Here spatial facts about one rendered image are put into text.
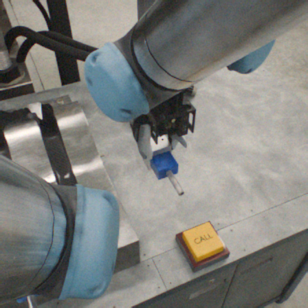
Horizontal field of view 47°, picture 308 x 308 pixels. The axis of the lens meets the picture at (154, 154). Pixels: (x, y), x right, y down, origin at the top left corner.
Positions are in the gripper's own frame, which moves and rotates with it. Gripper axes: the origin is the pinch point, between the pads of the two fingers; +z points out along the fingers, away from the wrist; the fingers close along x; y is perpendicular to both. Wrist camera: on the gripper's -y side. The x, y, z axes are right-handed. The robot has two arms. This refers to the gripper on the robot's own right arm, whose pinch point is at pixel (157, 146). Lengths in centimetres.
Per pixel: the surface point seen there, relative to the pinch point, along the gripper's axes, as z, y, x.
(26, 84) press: 17, -57, -19
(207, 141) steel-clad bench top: 15.0, -9.7, 18.8
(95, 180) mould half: 6.6, -2.2, -12.8
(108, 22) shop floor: 95, -234, 61
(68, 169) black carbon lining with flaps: 6.5, -7.4, -17.2
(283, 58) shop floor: 95, -129, 162
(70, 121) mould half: 1.9, -16.6, -13.5
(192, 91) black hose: 12.7, -27.6, 23.7
